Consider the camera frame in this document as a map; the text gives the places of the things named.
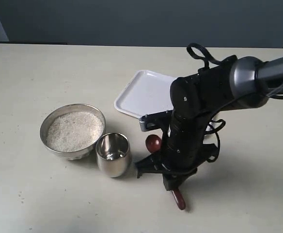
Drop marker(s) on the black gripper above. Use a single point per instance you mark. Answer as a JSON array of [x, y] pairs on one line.
[[182, 152]]

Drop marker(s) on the dark red wooden spoon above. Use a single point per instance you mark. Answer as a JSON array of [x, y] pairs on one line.
[[153, 144]]

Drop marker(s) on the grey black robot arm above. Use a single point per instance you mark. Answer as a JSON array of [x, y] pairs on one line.
[[234, 84]]

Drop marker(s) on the small steel cup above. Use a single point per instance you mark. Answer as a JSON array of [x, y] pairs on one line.
[[113, 154]]

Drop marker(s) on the steel bowl of rice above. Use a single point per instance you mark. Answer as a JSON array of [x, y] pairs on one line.
[[71, 132]]

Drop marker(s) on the white plastic tray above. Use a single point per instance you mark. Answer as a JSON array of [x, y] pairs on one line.
[[147, 93]]

